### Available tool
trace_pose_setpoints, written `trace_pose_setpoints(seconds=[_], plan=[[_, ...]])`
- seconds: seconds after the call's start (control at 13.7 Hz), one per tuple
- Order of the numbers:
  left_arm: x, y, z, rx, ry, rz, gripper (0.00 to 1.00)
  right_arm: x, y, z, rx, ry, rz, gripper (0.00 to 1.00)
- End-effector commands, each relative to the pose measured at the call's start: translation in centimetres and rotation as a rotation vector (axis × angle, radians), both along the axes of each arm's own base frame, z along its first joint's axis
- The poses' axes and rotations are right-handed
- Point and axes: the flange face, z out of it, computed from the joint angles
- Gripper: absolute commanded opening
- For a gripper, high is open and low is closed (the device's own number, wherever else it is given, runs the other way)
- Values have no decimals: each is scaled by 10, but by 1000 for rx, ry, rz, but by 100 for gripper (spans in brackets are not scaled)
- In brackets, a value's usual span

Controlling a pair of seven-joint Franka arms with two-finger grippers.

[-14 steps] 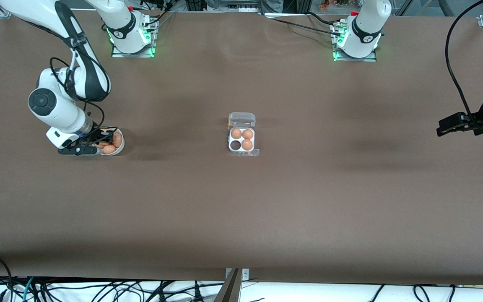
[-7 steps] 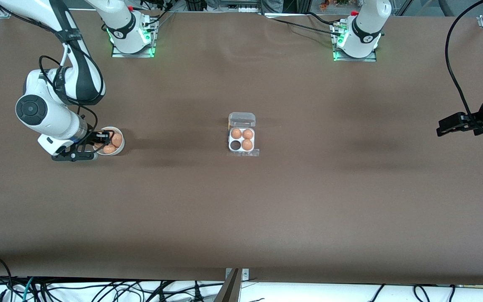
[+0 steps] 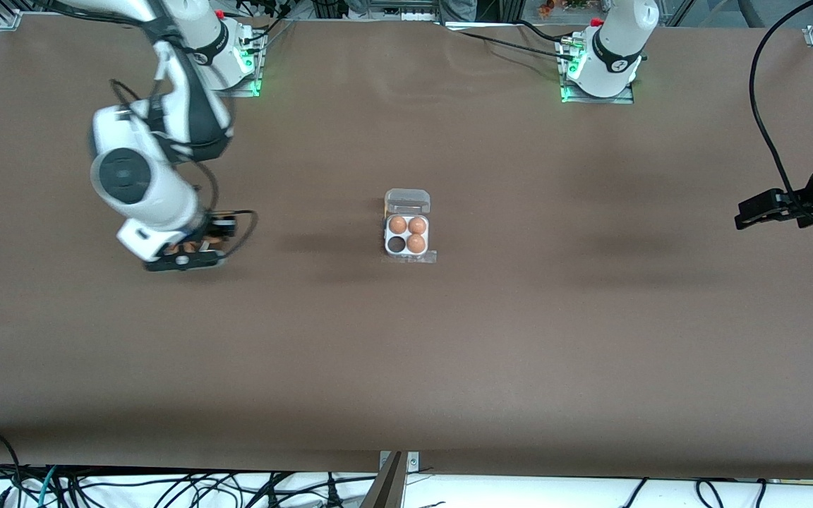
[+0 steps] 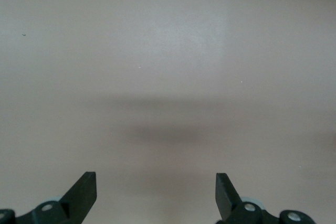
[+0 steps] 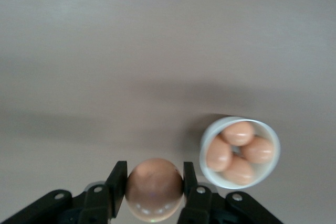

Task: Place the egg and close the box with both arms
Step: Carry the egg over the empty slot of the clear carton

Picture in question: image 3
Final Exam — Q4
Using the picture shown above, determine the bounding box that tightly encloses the clear plastic egg box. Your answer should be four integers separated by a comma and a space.
383, 188, 432, 258

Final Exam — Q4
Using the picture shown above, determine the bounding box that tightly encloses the grey clothed person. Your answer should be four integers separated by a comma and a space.
439, 0, 478, 23

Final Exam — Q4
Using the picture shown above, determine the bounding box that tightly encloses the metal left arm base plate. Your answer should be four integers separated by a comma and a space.
560, 39, 635, 105

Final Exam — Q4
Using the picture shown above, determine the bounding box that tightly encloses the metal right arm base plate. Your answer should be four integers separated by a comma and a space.
188, 28, 263, 98

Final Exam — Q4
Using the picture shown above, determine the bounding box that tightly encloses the teal cable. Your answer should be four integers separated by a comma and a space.
37, 466, 59, 508

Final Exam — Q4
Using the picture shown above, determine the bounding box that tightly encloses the short black table cable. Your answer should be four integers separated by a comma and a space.
518, 20, 578, 44

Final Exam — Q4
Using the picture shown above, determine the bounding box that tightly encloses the long black table cable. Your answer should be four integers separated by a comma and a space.
449, 28, 577, 61

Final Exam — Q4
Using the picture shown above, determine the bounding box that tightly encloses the silver bracket plate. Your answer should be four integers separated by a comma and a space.
378, 452, 420, 475

